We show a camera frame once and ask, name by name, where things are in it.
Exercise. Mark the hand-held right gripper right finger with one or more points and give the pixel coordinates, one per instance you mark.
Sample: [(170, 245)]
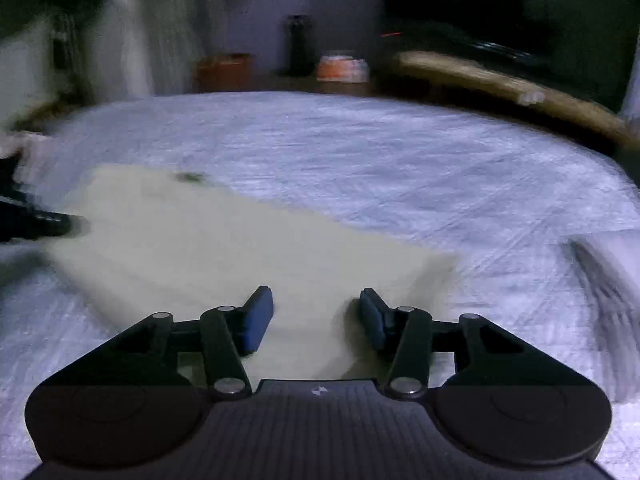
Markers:
[(374, 320)]

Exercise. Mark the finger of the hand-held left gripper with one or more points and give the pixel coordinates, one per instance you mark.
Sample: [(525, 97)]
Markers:
[(45, 225)]

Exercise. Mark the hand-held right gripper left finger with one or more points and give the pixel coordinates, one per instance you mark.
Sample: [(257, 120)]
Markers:
[(257, 320)]

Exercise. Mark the light green shirt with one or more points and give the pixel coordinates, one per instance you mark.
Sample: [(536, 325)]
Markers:
[(200, 240)]

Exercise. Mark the silver quilted bed cover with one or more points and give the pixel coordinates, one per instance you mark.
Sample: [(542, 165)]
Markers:
[(375, 160)]

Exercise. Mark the black standing fan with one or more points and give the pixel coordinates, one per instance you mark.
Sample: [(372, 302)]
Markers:
[(65, 60)]

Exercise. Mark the pale curtain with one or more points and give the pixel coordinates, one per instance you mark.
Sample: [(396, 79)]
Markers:
[(150, 35)]

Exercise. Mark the terracotta plant pot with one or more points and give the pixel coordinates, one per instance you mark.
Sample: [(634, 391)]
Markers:
[(222, 74)]

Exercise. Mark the low wooden cabinet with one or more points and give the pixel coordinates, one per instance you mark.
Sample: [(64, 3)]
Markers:
[(280, 85)]

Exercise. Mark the striped cloth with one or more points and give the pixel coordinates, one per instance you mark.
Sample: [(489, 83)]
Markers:
[(610, 300)]

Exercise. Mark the orange tissue pack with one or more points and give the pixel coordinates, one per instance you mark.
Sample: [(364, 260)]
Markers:
[(342, 69)]

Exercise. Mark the wooden television riser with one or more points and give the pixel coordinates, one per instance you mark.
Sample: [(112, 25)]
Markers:
[(475, 72)]

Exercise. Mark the black speaker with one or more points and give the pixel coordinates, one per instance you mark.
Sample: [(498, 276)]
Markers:
[(299, 47)]

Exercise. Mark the black television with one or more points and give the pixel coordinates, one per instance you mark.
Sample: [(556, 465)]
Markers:
[(475, 0)]

